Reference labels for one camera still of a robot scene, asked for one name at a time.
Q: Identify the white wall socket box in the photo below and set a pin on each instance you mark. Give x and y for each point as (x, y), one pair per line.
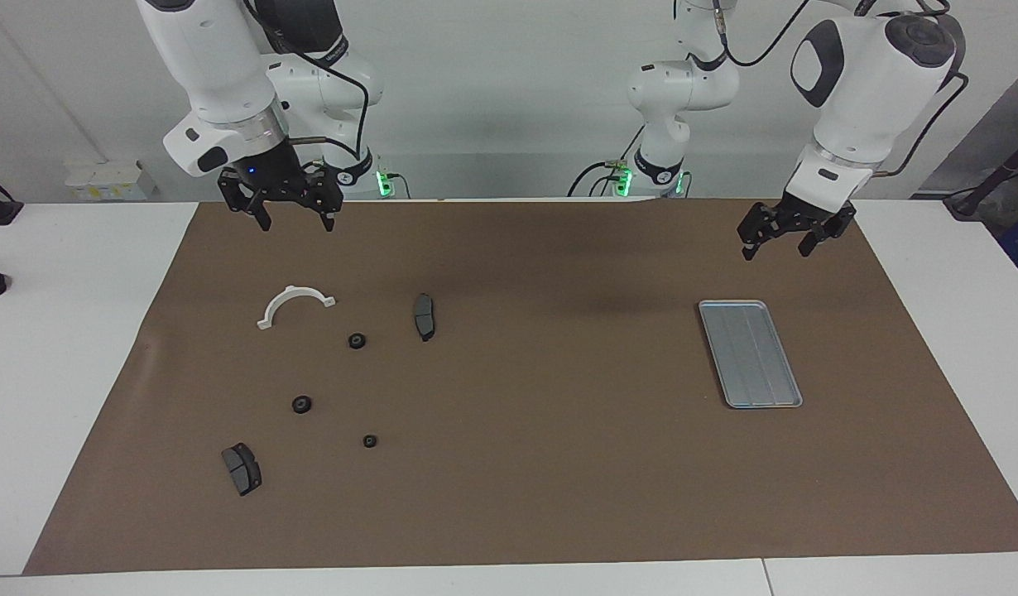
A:
(103, 178)

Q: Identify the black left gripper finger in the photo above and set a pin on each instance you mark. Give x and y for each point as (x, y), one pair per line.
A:
(749, 247)
(807, 243)

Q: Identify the brown table mat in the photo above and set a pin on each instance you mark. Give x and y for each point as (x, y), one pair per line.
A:
(517, 463)

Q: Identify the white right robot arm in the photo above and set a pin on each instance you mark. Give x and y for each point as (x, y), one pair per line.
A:
(211, 66)

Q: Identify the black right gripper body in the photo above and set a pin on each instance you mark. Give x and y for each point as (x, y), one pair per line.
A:
(277, 178)

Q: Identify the wide dark brake pad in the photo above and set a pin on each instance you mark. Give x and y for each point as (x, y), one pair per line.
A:
(242, 470)

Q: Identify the slim dark brake pad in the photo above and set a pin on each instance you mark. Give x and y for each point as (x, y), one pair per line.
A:
(424, 317)

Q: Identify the white curved plastic bracket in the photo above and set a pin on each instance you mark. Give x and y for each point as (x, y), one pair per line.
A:
(294, 290)

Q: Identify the silver metal tray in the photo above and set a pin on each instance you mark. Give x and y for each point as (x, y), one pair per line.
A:
(749, 356)

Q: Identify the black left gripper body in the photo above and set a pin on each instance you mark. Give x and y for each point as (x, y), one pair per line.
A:
(799, 222)

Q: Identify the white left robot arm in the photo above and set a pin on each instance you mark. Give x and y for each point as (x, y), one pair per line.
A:
(873, 83)

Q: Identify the black stand base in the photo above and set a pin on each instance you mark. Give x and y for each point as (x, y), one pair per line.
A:
(964, 203)

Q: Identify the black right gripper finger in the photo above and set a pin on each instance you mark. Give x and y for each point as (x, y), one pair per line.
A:
(328, 218)
(263, 217)

